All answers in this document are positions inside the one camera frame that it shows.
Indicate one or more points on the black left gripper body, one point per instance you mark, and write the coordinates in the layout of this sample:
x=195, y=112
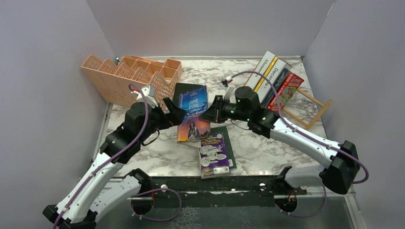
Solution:
x=159, y=120

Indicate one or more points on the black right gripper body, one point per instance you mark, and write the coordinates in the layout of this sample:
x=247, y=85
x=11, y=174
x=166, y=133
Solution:
x=230, y=110

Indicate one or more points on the blue Jane Eyre book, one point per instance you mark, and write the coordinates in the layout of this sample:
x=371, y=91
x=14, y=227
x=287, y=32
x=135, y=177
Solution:
x=193, y=130

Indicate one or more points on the brown Decorate Furniture book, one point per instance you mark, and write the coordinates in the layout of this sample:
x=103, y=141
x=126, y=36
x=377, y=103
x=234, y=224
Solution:
x=274, y=73

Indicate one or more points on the white Afternoon Tea book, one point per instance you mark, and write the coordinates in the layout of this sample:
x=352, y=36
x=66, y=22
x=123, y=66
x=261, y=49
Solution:
x=261, y=67

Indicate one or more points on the Little Women book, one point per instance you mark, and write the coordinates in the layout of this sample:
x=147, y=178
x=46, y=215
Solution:
x=277, y=84

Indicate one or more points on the red comic paperback book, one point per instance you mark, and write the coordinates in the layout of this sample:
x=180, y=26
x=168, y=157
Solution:
x=288, y=88

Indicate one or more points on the yellow Little Prince book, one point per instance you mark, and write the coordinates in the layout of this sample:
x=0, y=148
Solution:
x=266, y=73

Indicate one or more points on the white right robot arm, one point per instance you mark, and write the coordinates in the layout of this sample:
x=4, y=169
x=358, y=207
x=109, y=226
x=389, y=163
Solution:
x=338, y=163

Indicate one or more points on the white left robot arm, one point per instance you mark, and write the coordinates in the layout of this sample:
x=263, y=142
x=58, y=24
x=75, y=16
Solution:
x=82, y=208

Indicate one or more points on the dark green thin book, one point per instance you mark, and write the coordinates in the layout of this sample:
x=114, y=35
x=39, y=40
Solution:
x=228, y=146

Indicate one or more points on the black hardcover book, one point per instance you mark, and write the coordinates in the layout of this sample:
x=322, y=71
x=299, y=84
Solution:
x=181, y=88

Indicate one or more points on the purple comic paperback book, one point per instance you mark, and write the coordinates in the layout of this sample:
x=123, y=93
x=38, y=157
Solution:
x=214, y=160

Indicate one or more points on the peach plastic file organizer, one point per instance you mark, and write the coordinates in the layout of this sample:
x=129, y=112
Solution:
x=115, y=81

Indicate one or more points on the wooden book rack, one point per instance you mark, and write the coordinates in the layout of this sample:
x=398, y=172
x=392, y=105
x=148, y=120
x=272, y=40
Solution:
x=302, y=108

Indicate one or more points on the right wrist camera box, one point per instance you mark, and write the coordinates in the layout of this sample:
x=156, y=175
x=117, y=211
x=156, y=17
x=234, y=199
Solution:
x=229, y=88

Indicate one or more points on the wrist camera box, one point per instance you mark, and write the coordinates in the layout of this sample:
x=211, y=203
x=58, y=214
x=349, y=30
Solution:
x=229, y=88
x=147, y=95

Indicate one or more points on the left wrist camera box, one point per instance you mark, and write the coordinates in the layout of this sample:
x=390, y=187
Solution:
x=147, y=95

